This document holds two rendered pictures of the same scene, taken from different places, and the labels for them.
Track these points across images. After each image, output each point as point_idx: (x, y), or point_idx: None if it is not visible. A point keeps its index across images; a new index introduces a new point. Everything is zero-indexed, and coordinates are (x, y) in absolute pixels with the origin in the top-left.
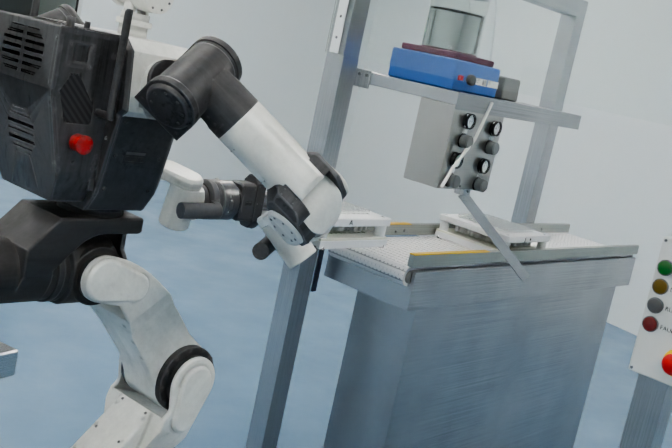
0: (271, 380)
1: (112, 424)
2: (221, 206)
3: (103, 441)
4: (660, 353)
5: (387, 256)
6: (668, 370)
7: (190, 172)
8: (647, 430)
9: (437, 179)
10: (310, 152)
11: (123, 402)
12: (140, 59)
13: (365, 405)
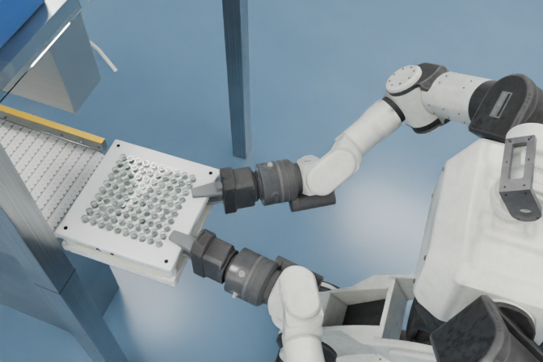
0: (107, 335)
1: (352, 359)
2: (278, 256)
3: (363, 360)
4: None
5: (72, 178)
6: None
7: (292, 280)
8: (246, 17)
9: (98, 73)
10: (444, 69)
11: (337, 358)
12: None
13: (79, 260)
